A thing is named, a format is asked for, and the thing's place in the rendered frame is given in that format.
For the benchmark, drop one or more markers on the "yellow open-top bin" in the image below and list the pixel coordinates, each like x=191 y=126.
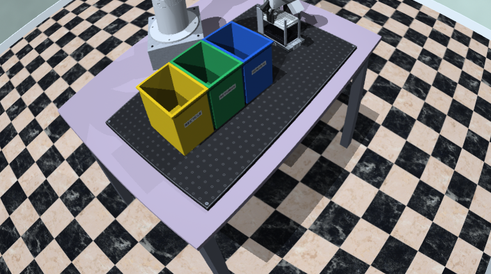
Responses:
x=170 y=90

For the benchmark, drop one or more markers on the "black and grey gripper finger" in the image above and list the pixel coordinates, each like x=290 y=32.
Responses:
x=265 y=9
x=286 y=9

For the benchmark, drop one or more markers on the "blue bin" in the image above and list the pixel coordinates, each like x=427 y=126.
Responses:
x=243 y=43

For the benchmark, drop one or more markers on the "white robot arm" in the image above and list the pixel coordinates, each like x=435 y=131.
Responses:
x=175 y=23

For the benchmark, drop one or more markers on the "green bin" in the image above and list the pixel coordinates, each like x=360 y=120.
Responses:
x=222 y=75

